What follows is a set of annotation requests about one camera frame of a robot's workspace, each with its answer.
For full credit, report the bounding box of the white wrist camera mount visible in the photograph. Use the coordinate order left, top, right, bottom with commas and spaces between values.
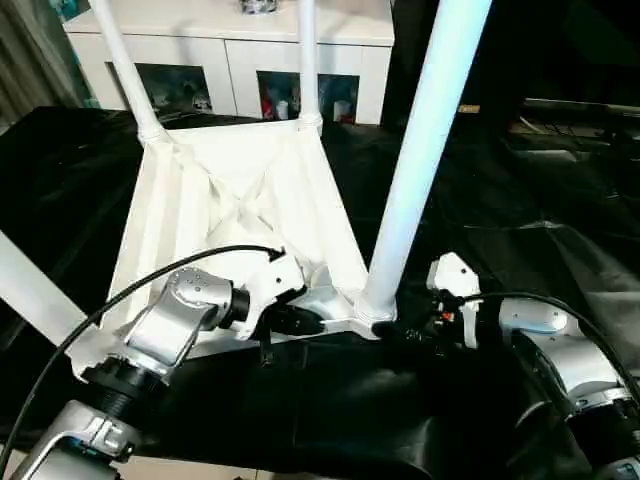
234, 251, 308, 342
426, 251, 481, 351

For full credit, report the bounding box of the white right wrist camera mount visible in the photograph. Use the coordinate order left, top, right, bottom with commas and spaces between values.
426, 251, 481, 351

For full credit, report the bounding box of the black work mat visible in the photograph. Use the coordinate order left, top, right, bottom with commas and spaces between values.
0, 104, 640, 480

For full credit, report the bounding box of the white plastic table leg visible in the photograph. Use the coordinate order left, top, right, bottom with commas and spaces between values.
297, 0, 325, 135
0, 231, 90, 350
353, 0, 495, 327
88, 0, 170, 147

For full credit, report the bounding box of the grey curtain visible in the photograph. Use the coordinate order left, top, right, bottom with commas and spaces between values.
0, 0, 97, 127

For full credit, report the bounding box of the white plastic table top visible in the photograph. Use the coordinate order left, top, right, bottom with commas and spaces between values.
69, 119, 400, 382

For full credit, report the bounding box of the white glass-door cabinet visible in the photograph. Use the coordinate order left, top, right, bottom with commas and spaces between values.
63, 0, 395, 126

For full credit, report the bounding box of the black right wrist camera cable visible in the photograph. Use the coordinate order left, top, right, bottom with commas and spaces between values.
448, 291, 640, 402

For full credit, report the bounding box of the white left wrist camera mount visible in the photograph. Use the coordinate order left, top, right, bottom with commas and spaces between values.
234, 251, 308, 342

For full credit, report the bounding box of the dark item on cabinet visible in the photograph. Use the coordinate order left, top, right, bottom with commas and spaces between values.
238, 0, 280, 16

